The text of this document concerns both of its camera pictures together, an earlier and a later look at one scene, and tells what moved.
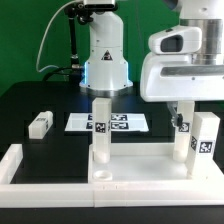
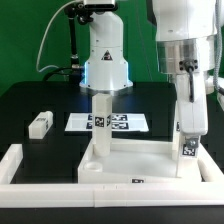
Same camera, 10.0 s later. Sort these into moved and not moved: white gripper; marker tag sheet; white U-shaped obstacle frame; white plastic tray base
Moved: white plastic tray base; white gripper
Not moved: marker tag sheet; white U-shaped obstacle frame
